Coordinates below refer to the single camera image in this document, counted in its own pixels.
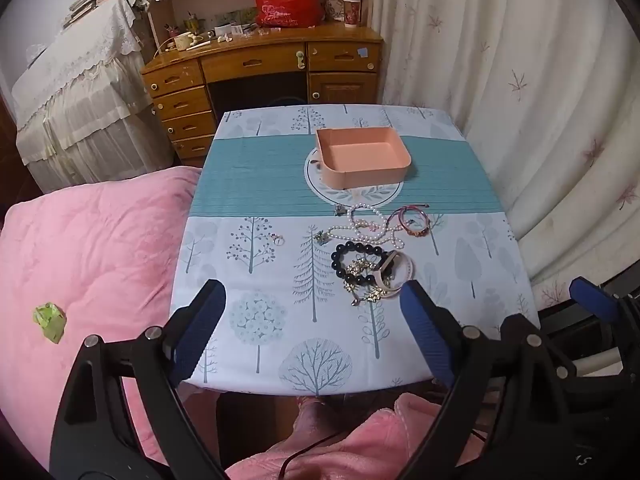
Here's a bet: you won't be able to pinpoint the pink cord bracelet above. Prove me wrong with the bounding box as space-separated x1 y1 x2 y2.
390 203 431 226

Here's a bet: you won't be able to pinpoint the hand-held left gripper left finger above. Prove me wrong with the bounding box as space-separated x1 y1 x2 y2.
49 279 228 480

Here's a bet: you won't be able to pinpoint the tree print tablecloth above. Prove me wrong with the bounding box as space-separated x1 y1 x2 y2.
169 104 542 400

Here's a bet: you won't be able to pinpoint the green crumpled paper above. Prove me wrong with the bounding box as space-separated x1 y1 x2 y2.
32 302 67 345

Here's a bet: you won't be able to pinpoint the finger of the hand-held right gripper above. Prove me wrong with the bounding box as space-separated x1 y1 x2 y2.
569 276 640 328

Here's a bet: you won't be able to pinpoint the white leaf print curtain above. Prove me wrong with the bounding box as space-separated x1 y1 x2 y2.
367 0 640 306

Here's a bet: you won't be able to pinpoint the black cable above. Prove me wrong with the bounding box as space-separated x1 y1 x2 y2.
279 430 343 480

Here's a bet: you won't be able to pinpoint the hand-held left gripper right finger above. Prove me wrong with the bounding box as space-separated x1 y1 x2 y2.
400 280 581 480

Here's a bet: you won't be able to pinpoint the pink fleece clothing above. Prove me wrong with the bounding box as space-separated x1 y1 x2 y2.
225 392 483 480

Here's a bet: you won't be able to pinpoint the white band bracelet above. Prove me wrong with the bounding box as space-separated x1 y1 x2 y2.
367 249 416 297

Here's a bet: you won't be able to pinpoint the pink plastic box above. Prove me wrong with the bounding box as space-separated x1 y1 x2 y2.
315 127 412 189

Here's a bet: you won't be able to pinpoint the pink blanket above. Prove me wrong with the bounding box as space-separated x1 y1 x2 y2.
0 166 221 471

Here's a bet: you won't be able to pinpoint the white pearl necklace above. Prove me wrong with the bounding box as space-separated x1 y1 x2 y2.
320 203 405 251

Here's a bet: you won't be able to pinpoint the cream lace furniture cover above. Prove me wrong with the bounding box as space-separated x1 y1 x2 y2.
11 0 176 193

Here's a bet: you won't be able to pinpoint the black bead bracelet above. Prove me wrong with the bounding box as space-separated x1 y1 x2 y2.
331 242 382 283

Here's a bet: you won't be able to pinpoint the wooden desk with drawers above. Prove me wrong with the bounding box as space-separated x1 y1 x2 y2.
141 25 385 168

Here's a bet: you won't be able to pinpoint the gold chain jewelry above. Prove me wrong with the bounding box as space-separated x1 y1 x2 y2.
342 256 387 306

